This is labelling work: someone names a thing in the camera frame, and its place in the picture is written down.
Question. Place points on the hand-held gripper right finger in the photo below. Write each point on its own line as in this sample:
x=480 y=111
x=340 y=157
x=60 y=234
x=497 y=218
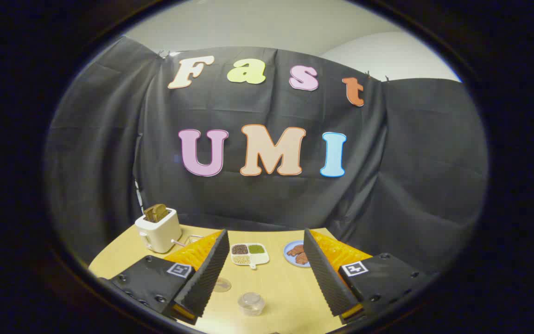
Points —
x=325 y=278

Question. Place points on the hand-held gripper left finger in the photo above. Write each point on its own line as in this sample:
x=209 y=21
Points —
x=206 y=278

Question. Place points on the clear plastic cup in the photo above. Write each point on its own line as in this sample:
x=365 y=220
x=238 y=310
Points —
x=251 y=303

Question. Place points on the brown meat pieces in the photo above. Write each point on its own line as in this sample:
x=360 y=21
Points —
x=298 y=254

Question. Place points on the blue plate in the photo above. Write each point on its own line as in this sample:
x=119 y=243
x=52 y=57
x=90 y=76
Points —
x=290 y=253

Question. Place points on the white divided spice dish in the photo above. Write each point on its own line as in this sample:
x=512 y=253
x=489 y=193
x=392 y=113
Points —
x=248 y=254

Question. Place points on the wooden table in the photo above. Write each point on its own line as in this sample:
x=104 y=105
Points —
x=271 y=283

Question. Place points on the white toaster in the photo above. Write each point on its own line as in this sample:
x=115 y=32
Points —
x=160 y=232

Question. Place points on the brown toast slice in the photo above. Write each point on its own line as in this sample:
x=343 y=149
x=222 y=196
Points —
x=155 y=212

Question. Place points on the black backdrop cloth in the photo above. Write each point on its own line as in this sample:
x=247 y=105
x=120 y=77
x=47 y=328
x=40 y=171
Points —
x=267 y=195

